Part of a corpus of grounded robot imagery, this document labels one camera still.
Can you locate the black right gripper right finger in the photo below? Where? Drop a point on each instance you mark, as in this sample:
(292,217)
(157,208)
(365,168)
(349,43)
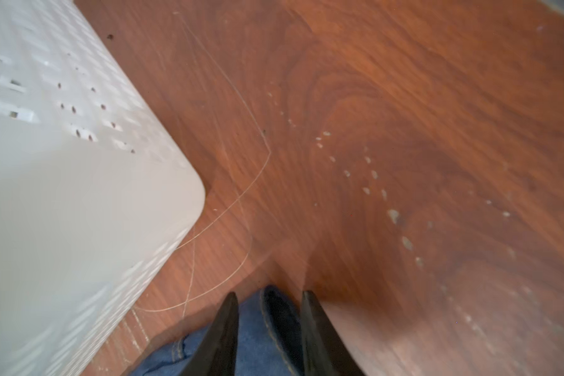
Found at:
(324,352)

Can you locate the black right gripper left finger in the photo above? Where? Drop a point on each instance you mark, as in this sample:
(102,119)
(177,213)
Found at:
(217,353)

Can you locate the blue denim trousers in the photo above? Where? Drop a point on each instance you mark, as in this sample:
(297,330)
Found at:
(269,340)

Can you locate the white plastic perforated basket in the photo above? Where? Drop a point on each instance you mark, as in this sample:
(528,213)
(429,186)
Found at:
(94,193)

